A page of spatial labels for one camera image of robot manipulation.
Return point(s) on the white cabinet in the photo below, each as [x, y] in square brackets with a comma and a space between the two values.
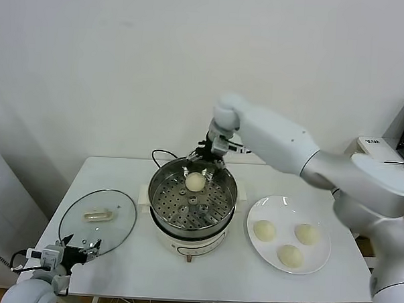
[4, 216]

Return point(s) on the white table leg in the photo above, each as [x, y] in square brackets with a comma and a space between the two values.
[94, 302]

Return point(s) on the perforated stainless steel steamer basket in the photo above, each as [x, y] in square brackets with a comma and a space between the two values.
[172, 207]

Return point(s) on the large white round plate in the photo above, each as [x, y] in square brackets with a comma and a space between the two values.
[280, 208]

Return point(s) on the white side desk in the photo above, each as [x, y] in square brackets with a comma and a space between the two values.
[383, 149]

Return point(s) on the round glass pot lid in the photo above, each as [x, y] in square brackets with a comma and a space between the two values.
[98, 216]

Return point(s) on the small printed label sticker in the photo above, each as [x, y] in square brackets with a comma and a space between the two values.
[371, 141]

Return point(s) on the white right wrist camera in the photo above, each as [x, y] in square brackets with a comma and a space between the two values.
[220, 145]

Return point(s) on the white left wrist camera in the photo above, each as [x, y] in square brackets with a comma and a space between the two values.
[51, 257]

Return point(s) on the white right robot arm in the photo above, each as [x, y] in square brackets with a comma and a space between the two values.
[276, 134]

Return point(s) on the white steamed baozi bun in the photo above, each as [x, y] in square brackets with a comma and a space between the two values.
[289, 256]
[195, 183]
[306, 234]
[264, 231]

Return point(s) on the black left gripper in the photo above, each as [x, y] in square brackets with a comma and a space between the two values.
[71, 256]

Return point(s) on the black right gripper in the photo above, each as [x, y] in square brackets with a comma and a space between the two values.
[205, 148]

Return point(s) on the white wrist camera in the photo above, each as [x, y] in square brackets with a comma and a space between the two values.
[51, 257]
[220, 145]

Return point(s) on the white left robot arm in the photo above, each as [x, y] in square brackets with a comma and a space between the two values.
[28, 291]

